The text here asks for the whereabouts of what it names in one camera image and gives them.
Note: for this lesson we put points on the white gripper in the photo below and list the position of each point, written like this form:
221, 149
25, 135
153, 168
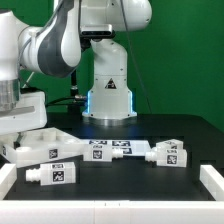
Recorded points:
29, 113

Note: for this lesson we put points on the white square table top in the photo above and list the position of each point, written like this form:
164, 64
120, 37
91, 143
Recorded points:
39, 146

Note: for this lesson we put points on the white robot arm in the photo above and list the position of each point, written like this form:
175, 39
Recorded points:
56, 48

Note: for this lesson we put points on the white marker sheet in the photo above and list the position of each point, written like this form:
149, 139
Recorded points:
129, 147

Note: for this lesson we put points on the black camera stand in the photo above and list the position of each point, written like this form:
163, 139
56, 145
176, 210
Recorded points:
73, 107

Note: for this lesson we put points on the grey camera on stand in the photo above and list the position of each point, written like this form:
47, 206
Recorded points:
100, 31

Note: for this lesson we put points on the white U-shaped obstacle wall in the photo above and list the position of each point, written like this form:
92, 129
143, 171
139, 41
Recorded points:
122, 212

